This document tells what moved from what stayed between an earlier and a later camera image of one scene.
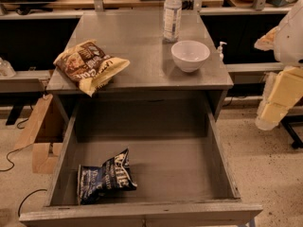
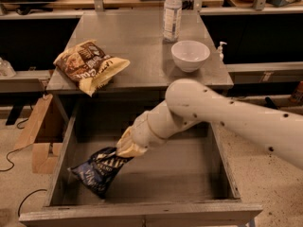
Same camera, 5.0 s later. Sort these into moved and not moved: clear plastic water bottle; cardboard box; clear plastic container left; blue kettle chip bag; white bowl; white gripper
Moved: blue kettle chip bag; white gripper
Not moved: clear plastic water bottle; clear plastic container left; white bowl; cardboard box
